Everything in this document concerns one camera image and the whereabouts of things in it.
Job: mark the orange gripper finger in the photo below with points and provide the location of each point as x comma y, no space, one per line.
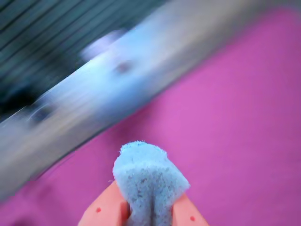
108,209
188,214

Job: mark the white sponge cube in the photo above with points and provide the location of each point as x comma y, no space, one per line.
150,174

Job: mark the pink cloth mat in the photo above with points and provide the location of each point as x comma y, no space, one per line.
235,117

